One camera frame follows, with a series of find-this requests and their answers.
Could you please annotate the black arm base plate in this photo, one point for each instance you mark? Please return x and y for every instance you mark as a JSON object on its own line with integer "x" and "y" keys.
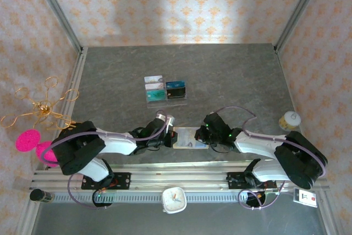
{"x": 232, "y": 181}
{"x": 123, "y": 181}

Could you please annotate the aluminium frame post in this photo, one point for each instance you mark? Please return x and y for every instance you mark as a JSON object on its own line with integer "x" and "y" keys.
{"x": 57, "y": 9}
{"x": 299, "y": 9}

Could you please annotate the white tag with red button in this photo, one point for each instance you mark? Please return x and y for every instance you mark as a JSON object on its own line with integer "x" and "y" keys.
{"x": 305, "y": 197}

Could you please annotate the aluminium table side rail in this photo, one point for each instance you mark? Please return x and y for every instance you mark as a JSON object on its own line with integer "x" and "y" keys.
{"x": 79, "y": 64}
{"x": 279, "y": 63}

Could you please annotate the silver white card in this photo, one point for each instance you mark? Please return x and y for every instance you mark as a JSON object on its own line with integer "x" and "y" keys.
{"x": 153, "y": 79}

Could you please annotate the pale pink white card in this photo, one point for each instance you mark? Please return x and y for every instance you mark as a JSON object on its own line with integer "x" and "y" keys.
{"x": 154, "y": 86}

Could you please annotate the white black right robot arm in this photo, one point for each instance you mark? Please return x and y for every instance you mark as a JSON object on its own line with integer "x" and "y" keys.
{"x": 261, "y": 145}

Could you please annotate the teal green card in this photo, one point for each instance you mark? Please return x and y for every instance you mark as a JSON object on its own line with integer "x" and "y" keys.
{"x": 156, "y": 95}

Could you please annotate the pale blue iridescent card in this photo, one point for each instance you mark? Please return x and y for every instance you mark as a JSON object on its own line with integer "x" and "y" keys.
{"x": 188, "y": 137}

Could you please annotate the yellow cup with white lid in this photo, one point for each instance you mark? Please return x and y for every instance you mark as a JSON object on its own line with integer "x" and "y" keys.
{"x": 291, "y": 119}

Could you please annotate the black card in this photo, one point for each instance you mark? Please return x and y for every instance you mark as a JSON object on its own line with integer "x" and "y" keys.
{"x": 176, "y": 93}

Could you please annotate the aluminium mounting rail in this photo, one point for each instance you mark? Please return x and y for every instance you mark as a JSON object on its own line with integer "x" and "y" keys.
{"x": 178, "y": 175}

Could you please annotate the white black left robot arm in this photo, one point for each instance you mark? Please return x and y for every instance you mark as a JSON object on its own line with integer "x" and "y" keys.
{"x": 118, "y": 144}

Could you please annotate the black cylinder bottle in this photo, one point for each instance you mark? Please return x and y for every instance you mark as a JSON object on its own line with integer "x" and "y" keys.
{"x": 41, "y": 196}

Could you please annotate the pink felt disc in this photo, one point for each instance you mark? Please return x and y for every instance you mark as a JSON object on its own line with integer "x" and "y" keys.
{"x": 45, "y": 151}
{"x": 27, "y": 141}

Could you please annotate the clear acrylic card stand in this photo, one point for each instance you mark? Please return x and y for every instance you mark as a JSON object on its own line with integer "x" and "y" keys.
{"x": 176, "y": 103}

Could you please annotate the black round base disc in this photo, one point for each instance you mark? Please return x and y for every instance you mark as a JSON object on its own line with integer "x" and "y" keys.
{"x": 103, "y": 204}
{"x": 254, "y": 204}

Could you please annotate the beige card holder wallet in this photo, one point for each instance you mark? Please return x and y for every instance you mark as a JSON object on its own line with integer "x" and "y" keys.
{"x": 189, "y": 148}

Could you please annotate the white square clock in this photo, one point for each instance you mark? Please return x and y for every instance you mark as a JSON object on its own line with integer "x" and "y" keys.
{"x": 174, "y": 200}

